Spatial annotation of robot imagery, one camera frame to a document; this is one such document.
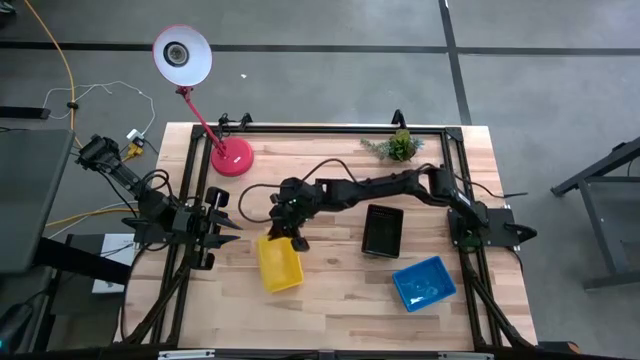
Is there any yellow plastic basket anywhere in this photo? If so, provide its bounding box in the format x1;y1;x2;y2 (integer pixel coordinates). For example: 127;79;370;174
256;234;305;294

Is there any black plastic basket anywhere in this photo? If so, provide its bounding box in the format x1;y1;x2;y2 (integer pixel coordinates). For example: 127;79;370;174
360;203;405;260

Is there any white cable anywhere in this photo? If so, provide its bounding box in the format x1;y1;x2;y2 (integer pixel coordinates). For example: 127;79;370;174
42;79;157;137

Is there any red desk lamp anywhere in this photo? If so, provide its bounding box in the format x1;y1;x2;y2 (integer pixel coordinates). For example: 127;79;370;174
152;23;255;178

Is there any white paper sheet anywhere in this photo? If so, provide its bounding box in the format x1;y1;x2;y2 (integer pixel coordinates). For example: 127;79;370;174
91;233;137;295

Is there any black metal rig frame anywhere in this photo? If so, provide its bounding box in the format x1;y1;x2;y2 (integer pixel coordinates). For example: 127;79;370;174
119;122;539;354

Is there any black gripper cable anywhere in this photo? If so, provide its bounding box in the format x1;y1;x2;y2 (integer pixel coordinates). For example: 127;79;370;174
237;158;362;224

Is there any yellow cable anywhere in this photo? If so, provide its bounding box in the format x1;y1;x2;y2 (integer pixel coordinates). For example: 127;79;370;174
46;206;137;228
22;0;82;150

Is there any black metal table frame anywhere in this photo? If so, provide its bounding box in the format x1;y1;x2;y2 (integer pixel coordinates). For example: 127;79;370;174
549;134;640;291

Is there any dark grey panel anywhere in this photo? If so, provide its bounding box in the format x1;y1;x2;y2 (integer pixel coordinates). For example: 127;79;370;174
0;128;76;274

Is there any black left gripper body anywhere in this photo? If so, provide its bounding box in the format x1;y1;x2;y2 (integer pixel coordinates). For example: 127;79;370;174
172;186;231;271

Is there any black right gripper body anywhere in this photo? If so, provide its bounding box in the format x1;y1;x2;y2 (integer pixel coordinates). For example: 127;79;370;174
269;177;321;241

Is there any green artificial plant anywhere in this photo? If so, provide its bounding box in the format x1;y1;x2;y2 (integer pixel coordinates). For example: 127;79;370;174
359;128;425;164

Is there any blue plastic basket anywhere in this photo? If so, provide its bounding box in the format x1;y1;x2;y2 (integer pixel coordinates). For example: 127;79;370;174
392;255;457;313

